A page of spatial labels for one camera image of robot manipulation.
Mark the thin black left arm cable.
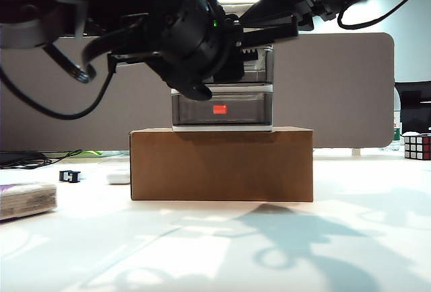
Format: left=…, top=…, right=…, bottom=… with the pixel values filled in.
left=0, top=66, right=114, bottom=120

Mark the black rubiks cube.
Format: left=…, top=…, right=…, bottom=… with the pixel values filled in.
left=403, top=133, right=431, bottom=161

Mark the pack of brown napkins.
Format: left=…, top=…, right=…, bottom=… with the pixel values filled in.
left=0, top=182, right=58, bottom=221

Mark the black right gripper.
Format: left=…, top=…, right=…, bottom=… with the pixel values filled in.
left=240, top=0, right=317, bottom=32

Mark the white plastic drawer cabinet frame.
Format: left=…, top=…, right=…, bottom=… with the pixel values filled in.
left=170, top=4, right=274, bottom=134

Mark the black office chair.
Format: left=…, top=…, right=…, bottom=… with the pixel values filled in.
left=393, top=81, right=431, bottom=135

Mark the small black plastic clip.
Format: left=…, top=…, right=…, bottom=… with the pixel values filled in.
left=59, top=170, right=81, bottom=184

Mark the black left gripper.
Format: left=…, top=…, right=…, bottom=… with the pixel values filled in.
left=107, top=0, right=300, bottom=102

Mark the brown cardboard box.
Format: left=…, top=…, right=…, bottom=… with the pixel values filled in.
left=129, top=126, right=314, bottom=203

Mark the clear bottle with green label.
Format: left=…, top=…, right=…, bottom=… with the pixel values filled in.
left=392, top=110, right=403, bottom=145

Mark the white earbuds case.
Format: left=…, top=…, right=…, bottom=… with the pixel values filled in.
left=106, top=172, right=132, bottom=185

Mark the thick black cable with plug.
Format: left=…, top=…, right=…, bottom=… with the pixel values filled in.
left=43, top=22, right=151, bottom=85

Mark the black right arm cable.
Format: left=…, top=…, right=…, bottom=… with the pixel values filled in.
left=337, top=0, right=431, bottom=31

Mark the smoky drawer with red handle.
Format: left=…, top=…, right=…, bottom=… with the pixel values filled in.
left=172, top=92, right=272, bottom=126
left=210, top=45, right=273, bottom=83

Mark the grey desk partition panel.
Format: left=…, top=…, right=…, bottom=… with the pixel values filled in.
left=0, top=32, right=395, bottom=151

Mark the black cable bundle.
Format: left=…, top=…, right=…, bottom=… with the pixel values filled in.
left=0, top=150, right=84, bottom=171

